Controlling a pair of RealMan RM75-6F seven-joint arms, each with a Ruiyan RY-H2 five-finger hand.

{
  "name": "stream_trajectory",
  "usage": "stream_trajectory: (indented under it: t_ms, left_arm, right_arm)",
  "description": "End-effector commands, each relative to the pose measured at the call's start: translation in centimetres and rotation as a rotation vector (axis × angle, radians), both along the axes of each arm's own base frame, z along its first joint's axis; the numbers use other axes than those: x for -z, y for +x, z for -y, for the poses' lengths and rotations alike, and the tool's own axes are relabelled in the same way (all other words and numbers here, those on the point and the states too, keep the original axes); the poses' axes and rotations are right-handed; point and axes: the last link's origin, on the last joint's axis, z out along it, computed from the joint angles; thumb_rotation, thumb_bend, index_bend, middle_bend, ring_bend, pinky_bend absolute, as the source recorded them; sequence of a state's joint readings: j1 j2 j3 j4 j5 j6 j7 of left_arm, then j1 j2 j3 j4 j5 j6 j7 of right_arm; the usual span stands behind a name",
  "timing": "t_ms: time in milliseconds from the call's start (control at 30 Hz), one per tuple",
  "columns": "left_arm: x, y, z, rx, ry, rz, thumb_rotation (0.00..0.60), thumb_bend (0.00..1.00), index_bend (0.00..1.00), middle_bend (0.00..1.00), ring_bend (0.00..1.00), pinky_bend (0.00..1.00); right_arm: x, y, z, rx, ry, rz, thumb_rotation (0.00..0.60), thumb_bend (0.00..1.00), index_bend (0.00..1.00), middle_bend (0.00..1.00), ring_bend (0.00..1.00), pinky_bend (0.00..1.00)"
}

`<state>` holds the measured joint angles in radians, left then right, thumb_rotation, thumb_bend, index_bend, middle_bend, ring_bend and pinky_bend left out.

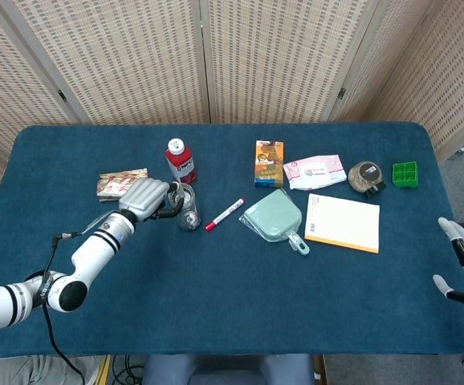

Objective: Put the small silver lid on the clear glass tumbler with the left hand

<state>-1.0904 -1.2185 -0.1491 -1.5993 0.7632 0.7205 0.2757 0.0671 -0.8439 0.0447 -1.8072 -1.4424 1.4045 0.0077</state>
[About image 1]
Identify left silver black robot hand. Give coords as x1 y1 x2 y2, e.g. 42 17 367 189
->
118 177 185 222

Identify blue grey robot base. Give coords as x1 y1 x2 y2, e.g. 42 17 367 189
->
141 353 314 385

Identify clear glass jar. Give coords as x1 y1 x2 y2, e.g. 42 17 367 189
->
168 182 202 232

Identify foil snack package red print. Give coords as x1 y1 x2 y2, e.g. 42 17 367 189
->
96 168 149 204

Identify red juice bottle white cap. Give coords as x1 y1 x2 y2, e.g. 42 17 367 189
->
165 138 198 185

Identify red white marker pen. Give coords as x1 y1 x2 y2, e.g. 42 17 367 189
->
205 197 246 232

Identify orange blue carton box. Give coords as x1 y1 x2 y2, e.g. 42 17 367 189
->
254 140 285 188

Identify green plastic grid tray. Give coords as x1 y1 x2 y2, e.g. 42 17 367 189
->
392 160 420 188

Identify mint green dustpan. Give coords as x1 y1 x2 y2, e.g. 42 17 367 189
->
238 188 311 257

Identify woven bamboo screen panel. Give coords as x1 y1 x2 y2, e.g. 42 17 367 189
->
199 0 381 125
0 0 213 126
328 0 464 161
0 0 92 169

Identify white yellow notepad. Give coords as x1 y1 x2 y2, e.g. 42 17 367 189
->
304 193 381 255

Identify blue felt tablecloth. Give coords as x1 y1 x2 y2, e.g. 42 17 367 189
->
0 122 464 360

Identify glass jar with seeds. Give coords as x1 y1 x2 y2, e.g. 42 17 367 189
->
348 160 387 199

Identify pink white wipes pack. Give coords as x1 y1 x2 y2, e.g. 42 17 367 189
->
283 154 348 191

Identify yellow strip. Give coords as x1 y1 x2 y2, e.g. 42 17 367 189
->
95 355 112 385

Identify grey cloth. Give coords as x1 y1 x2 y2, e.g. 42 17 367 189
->
0 355 105 385

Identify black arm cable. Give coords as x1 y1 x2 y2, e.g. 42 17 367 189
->
41 230 87 385

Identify black floor cables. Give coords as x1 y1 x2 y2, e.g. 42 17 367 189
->
111 355 144 385

